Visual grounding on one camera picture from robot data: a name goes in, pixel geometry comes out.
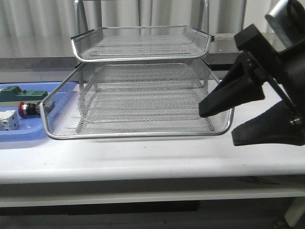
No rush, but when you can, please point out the red emergency push button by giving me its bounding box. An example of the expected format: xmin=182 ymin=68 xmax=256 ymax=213
xmin=17 ymin=101 xmax=42 ymax=118

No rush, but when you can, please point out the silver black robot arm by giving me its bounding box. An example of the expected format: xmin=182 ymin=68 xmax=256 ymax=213
xmin=199 ymin=0 xmax=305 ymax=146

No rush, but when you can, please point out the mesh rack tray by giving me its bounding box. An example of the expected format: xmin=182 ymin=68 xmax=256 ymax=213
xmin=71 ymin=25 xmax=213 ymax=62
xmin=78 ymin=93 xmax=216 ymax=132
xmin=40 ymin=59 xmax=234 ymax=140

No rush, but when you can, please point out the white electrical block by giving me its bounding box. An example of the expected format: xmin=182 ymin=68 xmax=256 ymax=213
xmin=0 ymin=110 xmax=20 ymax=131

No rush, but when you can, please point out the grey metal rack frame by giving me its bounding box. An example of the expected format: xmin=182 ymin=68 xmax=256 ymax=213
xmin=73 ymin=0 xmax=216 ymax=134

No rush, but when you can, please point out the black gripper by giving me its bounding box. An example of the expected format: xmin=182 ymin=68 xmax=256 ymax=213
xmin=199 ymin=24 xmax=305 ymax=146

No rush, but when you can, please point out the blue plastic tray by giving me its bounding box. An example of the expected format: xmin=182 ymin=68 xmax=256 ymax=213
xmin=0 ymin=82 xmax=77 ymax=142

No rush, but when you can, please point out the white table leg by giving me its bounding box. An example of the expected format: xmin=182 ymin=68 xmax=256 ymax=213
xmin=284 ymin=197 xmax=305 ymax=227

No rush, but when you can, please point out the green terminal block module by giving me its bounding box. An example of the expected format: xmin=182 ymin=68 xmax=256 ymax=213
xmin=0 ymin=86 xmax=48 ymax=107

